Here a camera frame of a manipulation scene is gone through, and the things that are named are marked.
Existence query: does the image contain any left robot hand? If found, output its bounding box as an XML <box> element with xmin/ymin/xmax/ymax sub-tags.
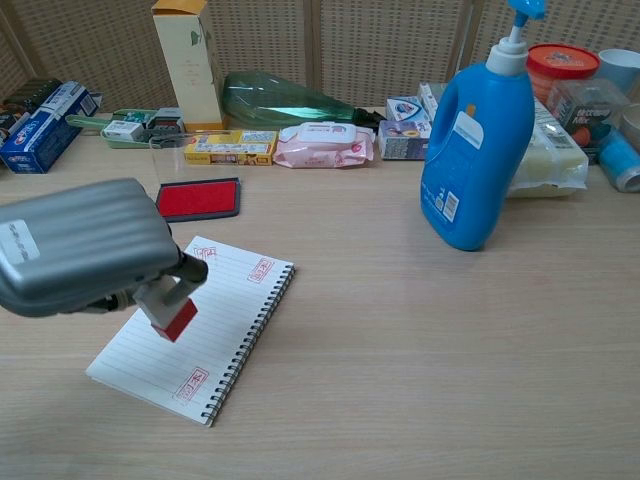
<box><xmin>0</xmin><ymin>177</ymin><xmax>209</xmax><ymax>318</ymax></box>

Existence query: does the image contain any small red stamp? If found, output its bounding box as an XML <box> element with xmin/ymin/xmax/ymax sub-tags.
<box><xmin>132</xmin><ymin>277</ymin><xmax>199</xmax><ymax>344</ymax></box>

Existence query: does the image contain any spiral lined notebook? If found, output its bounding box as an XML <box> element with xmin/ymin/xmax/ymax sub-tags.
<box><xmin>85</xmin><ymin>235</ymin><xmax>296</xmax><ymax>428</ymax></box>

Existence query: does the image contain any blue toothpaste box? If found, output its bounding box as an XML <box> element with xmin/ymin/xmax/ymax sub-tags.
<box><xmin>0</xmin><ymin>81</ymin><xmax>104</xmax><ymax>175</ymax></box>

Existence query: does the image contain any small white green box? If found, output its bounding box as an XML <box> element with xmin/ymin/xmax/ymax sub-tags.
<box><xmin>103</xmin><ymin>119</ymin><xmax>146</xmax><ymax>142</ymax></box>

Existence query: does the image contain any red ink pad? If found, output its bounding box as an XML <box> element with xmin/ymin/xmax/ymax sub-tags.
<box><xmin>149</xmin><ymin>130</ymin><xmax>246</xmax><ymax>223</ymax></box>

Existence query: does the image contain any green plastic scoop tray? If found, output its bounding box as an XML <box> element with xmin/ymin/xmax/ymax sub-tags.
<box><xmin>65</xmin><ymin>107</ymin><xmax>184</xmax><ymax>150</ymax></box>

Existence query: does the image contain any black date stamper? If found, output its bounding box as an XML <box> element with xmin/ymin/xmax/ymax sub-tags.
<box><xmin>144</xmin><ymin>109</ymin><xmax>185</xmax><ymax>150</ymax></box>

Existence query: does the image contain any yellow flat box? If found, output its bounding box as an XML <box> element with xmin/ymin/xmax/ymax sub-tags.
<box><xmin>183</xmin><ymin>130</ymin><xmax>279</xmax><ymax>167</ymax></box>

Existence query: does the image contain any tall orange cream box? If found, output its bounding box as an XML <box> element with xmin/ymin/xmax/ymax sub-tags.
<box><xmin>151</xmin><ymin>0</ymin><xmax>227</xmax><ymax>134</ymax></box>

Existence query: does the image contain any green plastic spray bottle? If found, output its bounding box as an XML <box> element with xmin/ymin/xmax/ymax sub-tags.
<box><xmin>221</xmin><ymin>72</ymin><xmax>389</xmax><ymax>130</ymax></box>

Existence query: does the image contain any pink wet wipes pack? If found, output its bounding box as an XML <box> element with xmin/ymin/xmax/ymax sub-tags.
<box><xmin>272</xmin><ymin>121</ymin><xmax>376</xmax><ymax>169</ymax></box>

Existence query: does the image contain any purple soap box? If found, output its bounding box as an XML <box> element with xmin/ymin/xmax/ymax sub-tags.
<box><xmin>377</xmin><ymin>119</ymin><xmax>434</xmax><ymax>161</ymax></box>

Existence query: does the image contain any woven folding screen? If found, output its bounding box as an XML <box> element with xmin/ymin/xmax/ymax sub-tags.
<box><xmin>0</xmin><ymin>0</ymin><xmax>640</xmax><ymax>114</ymax></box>

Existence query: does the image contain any white blue soap box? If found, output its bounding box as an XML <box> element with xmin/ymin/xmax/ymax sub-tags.
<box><xmin>385</xmin><ymin>95</ymin><xmax>434</xmax><ymax>126</ymax></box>

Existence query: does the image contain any multicolour tissue pack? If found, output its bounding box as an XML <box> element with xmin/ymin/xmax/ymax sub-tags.
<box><xmin>418</xmin><ymin>82</ymin><xmax>449</xmax><ymax>121</ymax></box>

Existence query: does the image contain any blue detergent pump bottle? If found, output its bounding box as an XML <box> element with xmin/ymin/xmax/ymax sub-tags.
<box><xmin>418</xmin><ymin>0</ymin><xmax>547</xmax><ymax>252</ymax></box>

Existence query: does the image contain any clear wrapped sponge pack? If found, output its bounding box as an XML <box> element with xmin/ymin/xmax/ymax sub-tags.
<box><xmin>509</xmin><ymin>97</ymin><xmax>590</xmax><ymax>200</ymax></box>

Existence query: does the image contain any orange lid snack jar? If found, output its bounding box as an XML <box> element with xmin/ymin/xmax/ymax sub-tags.
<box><xmin>525</xmin><ymin>43</ymin><xmax>601</xmax><ymax>106</ymax></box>

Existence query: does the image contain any clear plastic snack box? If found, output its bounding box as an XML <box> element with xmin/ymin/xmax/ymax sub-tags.
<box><xmin>545</xmin><ymin>78</ymin><xmax>632</xmax><ymax>165</ymax></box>

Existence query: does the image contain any blue cylinder tube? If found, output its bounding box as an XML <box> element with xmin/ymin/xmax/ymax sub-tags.
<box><xmin>598</xmin><ymin>127</ymin><xmax>640</xmax><ymax>194</ymax></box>

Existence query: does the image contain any beige bowl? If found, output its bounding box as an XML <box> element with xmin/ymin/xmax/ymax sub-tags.
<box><xmin>619</xmin><ymin>102</ymin><xmax>640</xmax><ymax>134</ymax></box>

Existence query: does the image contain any light blue mug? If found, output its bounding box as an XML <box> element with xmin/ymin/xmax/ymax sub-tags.
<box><xmin>597</xmin><ymin>48</ymin><xmax>640</xmax><ymax>96</ymax></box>

